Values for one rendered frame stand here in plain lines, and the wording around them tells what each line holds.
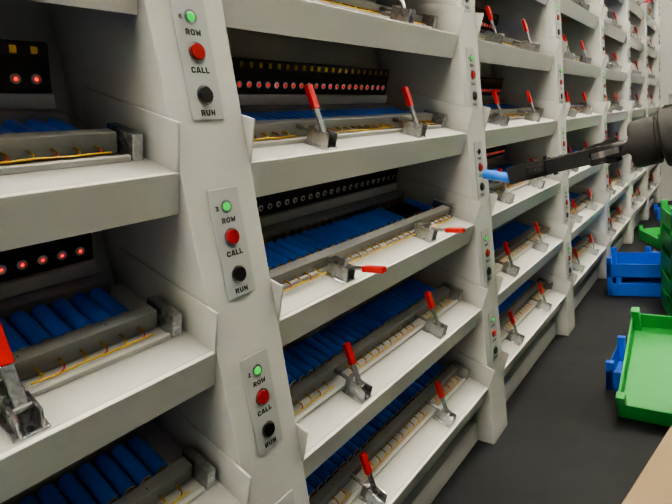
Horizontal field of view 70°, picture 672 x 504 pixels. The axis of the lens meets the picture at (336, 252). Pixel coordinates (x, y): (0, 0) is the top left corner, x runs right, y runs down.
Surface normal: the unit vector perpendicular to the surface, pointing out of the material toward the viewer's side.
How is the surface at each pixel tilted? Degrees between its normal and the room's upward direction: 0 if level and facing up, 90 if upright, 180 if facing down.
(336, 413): 21
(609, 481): 0
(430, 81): 90
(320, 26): 111
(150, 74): 90
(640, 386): 28
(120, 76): 90
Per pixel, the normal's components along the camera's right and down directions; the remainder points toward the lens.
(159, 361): 0.15, -0.90
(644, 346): -0.41, -0.75
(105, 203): 0.77, 0.36
